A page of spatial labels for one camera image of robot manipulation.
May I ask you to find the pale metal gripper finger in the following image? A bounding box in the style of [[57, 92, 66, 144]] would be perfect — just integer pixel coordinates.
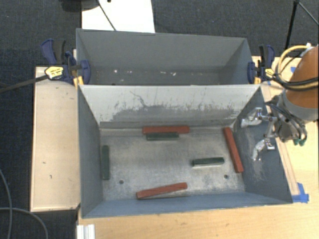
[[240, 107, 272, 128], [252, 137, 276, 161]]

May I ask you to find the red-brown flat block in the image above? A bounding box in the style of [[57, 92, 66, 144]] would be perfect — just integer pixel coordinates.
[[222, 126, 245, 174], [136, 182, 188, 200], [142, 125, 190, 135]]

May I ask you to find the dark green flat block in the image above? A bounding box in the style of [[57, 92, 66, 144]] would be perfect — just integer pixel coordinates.
[[146, 132, 180, 141], [101, 144, 111, 181], [191, 157, 225, 167]]

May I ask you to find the grey metal bin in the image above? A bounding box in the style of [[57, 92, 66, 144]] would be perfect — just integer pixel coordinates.
[[75, 28, 294, 219]]

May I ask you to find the pale wood flat board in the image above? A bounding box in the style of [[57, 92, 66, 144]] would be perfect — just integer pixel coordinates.
[[29, 66, 82, 213]]

